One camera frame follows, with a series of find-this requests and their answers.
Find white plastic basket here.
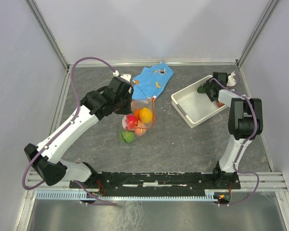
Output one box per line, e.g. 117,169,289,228
171,75,227,128

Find brown kiwi fruit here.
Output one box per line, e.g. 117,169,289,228
216,101,224,108

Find clear zip top bag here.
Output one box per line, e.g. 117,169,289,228
119,96,156,143

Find red apple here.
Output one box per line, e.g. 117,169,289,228
125,114,138,130

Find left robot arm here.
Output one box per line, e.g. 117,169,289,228
24,74,133,188

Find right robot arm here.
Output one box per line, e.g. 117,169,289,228
202,72,263,188

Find orange fruit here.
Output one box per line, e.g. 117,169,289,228
134,109,141,120

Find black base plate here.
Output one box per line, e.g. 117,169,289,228
82,172,241,197

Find blue patterned cloth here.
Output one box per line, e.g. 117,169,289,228
132,62,174,100

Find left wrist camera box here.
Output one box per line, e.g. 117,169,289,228
120,74,131,83

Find green watermelon ball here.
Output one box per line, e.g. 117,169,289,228
119,130,136,143

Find purple cable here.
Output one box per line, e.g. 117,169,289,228
211,73,260,206
22,56,120,206

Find dark green avocado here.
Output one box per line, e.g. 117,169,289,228
197,86,206,94

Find yellow lemon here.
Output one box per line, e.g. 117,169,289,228
139,107,153,124

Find blue cable duct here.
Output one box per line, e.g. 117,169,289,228
36,190,220,202

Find peach fruit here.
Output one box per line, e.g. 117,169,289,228
134,120,147,137

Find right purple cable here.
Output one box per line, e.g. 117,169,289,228
211,73,260,206

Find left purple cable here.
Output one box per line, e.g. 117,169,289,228
22,56,120,206

